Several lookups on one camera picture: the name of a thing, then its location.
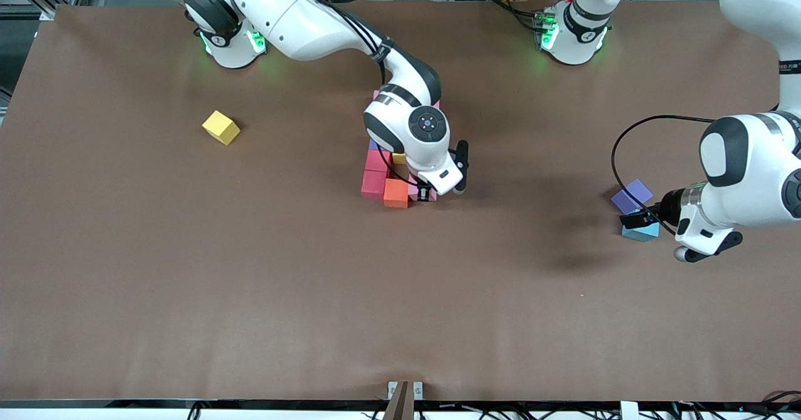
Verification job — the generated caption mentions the orange foam cube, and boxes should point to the orange foam cube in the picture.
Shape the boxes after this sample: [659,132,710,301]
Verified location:
[383,178,411,209]

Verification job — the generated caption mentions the teal foam cube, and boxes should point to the teal foam cube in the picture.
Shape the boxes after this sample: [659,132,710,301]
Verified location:
[622,221,661,243]

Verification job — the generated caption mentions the light red foam cube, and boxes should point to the light red foam cube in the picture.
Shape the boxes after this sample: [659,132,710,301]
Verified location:
[361,170,387,200]

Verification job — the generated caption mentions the brown table cover sheet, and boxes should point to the brown table cover sheet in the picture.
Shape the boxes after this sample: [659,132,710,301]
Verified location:
[0,0,801,403]

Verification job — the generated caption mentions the table edge clamp bracket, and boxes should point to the table edge clamp bracket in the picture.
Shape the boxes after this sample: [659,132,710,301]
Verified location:
[383,380,424,420]

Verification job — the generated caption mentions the black cable bundle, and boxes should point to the black cable bundle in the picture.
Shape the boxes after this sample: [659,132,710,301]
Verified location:
[673,390,801,420]

